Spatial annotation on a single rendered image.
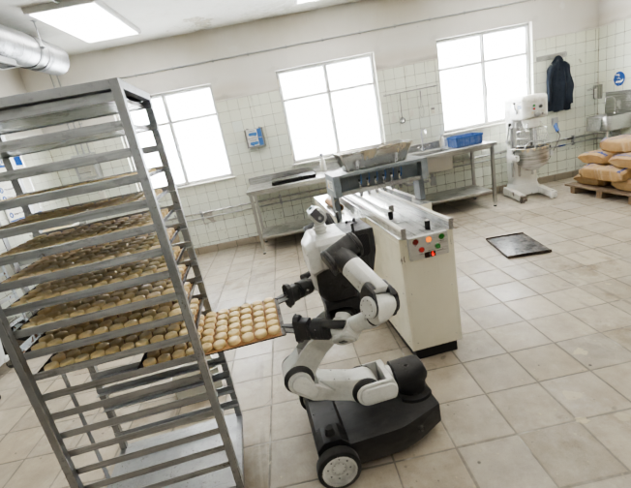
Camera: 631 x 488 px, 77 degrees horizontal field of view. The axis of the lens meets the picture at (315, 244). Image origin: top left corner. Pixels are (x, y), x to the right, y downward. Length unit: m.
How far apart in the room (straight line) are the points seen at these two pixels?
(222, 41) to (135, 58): 1.17
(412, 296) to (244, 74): 4.35
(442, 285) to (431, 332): 0.32
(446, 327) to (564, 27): 5.54
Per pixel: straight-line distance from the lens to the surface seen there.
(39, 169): 1.61
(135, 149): 1.48
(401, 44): 6.33
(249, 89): 6.01
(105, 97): 1.53
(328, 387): 2.02
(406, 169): 3.14
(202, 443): 2.32
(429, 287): 2.53
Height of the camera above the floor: 1.57
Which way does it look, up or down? 17 degrees down
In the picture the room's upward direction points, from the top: 11 degrees counter-clockwise
